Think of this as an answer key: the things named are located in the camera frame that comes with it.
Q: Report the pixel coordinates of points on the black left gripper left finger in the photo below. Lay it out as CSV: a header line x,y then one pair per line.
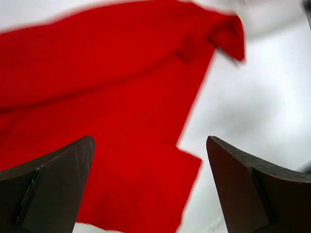
x,y
44,194

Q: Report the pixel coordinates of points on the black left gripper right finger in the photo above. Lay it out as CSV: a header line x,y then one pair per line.
x,y
257,196

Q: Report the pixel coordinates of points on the red t-shirt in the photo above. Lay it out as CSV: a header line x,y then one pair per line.
x,y
127,75

